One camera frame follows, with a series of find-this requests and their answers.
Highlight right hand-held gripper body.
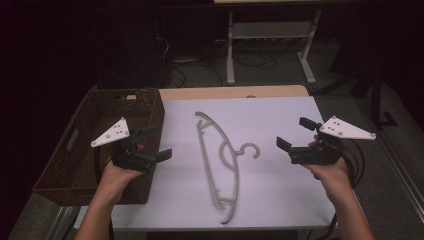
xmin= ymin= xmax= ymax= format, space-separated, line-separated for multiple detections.
xmin=289 ymin=115 xmax=377 ymax=166

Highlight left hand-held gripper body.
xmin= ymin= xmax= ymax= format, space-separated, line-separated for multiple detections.
xmin=90 ymin=117 xmax=158 ymax=173

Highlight brown woven basket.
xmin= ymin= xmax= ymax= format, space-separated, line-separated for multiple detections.
xmin=31 ymin=87 xmax=166 ymax=206

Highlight grey plastic clothes hanger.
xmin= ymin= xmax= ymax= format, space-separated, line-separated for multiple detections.
xmin=194 ymin=111 xmax=261 ymax=225

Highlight person's left hand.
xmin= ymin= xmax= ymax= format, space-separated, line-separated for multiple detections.
xmin=98 ymin=159 xmax=145 ymax=204

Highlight person's right hand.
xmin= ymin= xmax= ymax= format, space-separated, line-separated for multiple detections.
xmin=302 ymin=134 xmax=355 ymax=205

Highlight black metal stand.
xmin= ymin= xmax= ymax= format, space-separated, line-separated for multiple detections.
xmin=370 ymin=68 xmax=399 ymax=130

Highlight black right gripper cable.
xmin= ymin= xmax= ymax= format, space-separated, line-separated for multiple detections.
xmin=342 ymin=139 xmax=366 ymax=189

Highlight black floor cables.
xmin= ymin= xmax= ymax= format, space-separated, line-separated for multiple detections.
xmin=168 ymin=34 xmax=278 ymax=88

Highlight white metal desk frame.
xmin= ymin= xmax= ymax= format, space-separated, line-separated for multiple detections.
xmin=225 ymin=9 xmax=323 ymax=86

